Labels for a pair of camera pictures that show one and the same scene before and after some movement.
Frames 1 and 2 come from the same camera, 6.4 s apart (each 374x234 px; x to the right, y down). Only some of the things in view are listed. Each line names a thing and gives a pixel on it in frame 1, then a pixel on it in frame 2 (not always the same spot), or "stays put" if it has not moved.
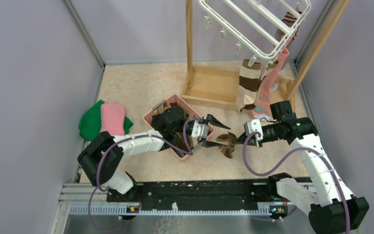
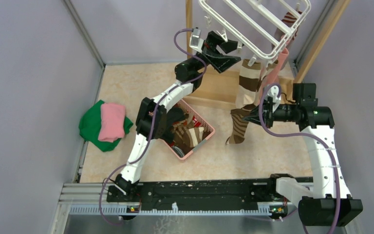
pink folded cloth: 113,116 stays put
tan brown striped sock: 230,139 → 240,126
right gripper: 241,139 → 254,119
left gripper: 211,119 → 220,62
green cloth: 89,125 stays put
